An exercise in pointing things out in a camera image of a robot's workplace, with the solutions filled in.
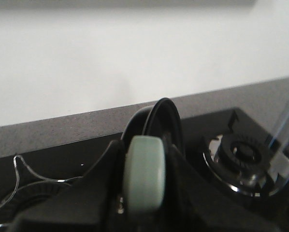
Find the black burner grate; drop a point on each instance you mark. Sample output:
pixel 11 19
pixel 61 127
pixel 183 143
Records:
pixel 19 175
pixel 255 184

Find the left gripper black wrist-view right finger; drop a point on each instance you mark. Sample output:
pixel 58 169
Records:
pixel 193 205

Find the black left burner head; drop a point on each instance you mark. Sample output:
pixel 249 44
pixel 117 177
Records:
pixel 31 195

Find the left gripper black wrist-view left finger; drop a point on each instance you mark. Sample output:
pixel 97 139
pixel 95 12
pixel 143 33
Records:
pixel 83 207

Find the black glass cooktop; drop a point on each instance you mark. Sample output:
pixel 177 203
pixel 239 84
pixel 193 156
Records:
pixel 75 159

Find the grey speckled stone countertop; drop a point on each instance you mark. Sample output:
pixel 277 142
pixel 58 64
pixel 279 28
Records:
pixel 262 101

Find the black right burner head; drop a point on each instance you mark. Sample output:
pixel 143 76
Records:
pixel 244 153

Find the black left burner grate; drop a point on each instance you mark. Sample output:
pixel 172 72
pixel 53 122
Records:
pixel 19 175

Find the black right burner grate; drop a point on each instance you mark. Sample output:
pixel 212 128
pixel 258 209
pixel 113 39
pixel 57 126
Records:
pixel 255 184

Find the black frying pan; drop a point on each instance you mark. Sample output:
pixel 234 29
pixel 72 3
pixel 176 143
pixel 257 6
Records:
pixel 148 138

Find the black burner head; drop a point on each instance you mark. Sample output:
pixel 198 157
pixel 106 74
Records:
pixel 244 153
pixel 31 195

